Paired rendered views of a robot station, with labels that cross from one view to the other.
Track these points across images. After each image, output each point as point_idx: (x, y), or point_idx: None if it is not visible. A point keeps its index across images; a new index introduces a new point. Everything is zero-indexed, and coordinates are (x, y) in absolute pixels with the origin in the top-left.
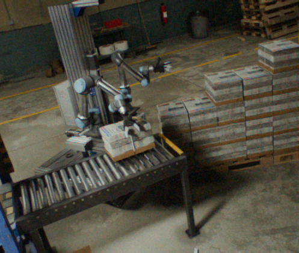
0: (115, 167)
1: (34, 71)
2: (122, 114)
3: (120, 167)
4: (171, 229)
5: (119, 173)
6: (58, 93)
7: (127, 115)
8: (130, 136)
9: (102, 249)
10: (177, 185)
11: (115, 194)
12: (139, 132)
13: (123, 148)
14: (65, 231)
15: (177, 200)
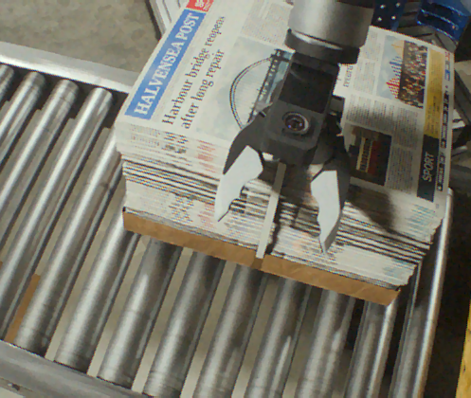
0: (117, 251)
1: None
2: (289, 45)
3: (138, 273)
4: None
5: (86, 323)
6: None
7: (304, 99)
8: (273, 197)
9: (61, 328)
10: (444, 286)
11: (12, 389)
12: (324, 244)
13: (201, 213)
14: (43, 170)
15: (390, 351)
